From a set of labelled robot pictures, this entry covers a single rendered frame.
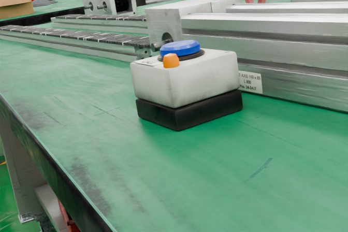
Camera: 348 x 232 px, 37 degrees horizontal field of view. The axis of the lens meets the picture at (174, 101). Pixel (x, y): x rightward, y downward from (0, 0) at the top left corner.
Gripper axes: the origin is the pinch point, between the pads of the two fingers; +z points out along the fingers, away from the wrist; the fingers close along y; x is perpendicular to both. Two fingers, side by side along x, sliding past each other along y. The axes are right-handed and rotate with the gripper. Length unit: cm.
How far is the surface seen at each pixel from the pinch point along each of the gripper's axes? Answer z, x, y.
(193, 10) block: -5.8, -18.0, -21.7
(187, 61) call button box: -2.9, -33.3, -32.8
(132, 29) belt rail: 1.8, 39.8, -2.9
